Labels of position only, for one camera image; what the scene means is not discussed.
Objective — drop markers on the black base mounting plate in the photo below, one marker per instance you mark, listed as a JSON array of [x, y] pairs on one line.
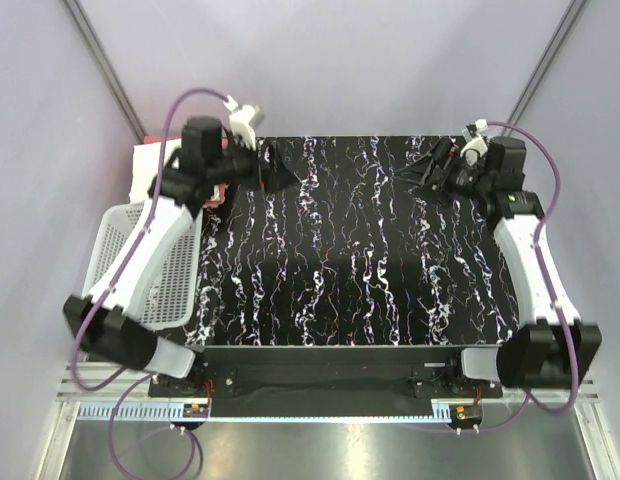
[[399, 369]]

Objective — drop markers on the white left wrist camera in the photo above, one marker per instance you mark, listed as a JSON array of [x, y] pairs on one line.
[[243, 121]]

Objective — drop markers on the right aluminium frame post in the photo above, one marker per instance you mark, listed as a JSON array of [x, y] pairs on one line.
[[558, 39]]

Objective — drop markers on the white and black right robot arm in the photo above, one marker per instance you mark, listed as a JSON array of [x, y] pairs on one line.
[[552, 347]]

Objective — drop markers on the right small circuit board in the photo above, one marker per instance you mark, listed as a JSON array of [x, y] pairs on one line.
[[471, 414]]

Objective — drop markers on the left aluminium frame post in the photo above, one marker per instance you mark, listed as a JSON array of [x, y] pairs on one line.
[[97, 52]]

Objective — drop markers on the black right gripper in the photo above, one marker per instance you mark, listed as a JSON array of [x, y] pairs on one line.
[[421, 171]]

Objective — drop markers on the left small circuit board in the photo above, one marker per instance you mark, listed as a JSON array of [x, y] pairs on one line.
[[196, 410]]

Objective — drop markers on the white perforated plastic basket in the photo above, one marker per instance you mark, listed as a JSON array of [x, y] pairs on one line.
[[169, 301]]

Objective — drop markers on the small circuit board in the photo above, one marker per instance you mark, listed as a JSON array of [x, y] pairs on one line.
[[196, 410], [471, 414]]

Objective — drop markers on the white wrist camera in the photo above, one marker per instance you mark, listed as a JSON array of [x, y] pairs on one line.
[[243, 121], [476, 146]]

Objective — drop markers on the aluminium frame post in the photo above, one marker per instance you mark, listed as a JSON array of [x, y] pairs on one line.
[[97, 52], [558, 39]]

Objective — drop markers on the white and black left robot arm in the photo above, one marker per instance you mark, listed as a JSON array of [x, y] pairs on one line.
[[106, 322]]

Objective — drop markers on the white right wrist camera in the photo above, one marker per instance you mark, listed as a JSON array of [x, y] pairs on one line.
[[476, 146]]

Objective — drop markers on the folded pink t-shirt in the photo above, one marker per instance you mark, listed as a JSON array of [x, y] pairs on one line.
[[151, 139]]

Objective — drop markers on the slotted aluminium front rail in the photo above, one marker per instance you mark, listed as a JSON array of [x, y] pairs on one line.
[[132, 397]]

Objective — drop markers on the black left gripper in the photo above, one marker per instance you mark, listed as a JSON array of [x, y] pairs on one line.
[[278, 176]]

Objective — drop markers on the white and green raglan t-shirt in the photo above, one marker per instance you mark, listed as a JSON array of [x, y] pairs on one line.
[[144, 169]]

